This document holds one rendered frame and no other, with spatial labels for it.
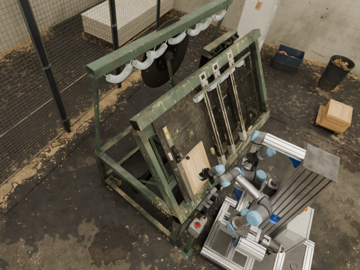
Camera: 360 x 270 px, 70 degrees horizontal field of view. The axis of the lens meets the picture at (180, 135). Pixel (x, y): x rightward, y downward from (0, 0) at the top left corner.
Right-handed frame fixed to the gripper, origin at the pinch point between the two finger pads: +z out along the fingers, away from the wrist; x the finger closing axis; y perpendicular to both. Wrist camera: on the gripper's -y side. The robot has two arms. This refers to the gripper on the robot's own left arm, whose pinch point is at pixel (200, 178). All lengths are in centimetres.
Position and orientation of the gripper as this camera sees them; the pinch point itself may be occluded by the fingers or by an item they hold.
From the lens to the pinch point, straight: 250.9
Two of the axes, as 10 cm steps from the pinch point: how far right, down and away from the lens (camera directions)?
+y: -7.1, -6.9, -1.5
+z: -5.0, 3.5, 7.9
